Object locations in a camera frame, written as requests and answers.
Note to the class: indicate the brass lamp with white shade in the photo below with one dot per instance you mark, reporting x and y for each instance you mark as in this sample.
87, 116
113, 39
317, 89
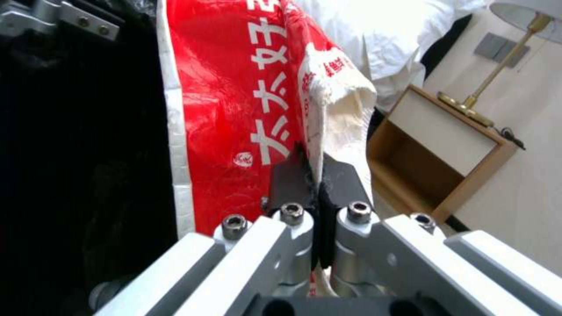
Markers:
527, 19

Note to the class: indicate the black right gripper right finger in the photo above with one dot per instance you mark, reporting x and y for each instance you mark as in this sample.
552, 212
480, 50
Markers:
395, 256

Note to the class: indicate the grey wall switch panel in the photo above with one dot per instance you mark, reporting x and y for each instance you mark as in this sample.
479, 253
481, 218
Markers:
500, 47

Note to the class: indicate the wooden nightstand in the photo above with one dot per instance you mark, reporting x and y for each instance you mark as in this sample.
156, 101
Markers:
443, 131

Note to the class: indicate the white bedding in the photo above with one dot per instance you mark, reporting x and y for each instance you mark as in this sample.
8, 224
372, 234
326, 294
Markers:
386, 39

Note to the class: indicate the red white snack bag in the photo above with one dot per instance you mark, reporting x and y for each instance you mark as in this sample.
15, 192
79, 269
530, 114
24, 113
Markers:
219, 98

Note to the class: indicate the finger of the silver-barred left gripper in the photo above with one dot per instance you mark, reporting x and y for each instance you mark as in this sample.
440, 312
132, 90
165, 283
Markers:
83, 23

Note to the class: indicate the dark headboard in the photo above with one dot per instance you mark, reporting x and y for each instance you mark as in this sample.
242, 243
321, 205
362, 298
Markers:
443, 49

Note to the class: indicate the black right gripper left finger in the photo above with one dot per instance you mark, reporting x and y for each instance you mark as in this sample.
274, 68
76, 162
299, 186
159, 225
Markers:
246, 256

